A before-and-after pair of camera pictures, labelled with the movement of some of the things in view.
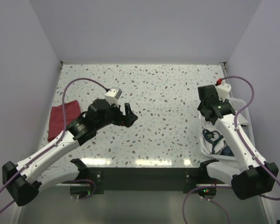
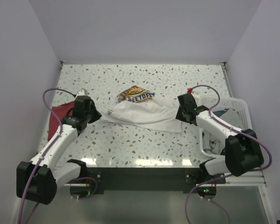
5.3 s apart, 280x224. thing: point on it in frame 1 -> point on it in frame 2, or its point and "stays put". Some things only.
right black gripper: (220, 101) -> (179, 116)
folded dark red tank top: (72, 110) stays put
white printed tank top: (213, 139) -> (139, 106)
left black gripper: (122, 120) -> (97, 114)
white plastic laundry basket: (241, 107) stays put
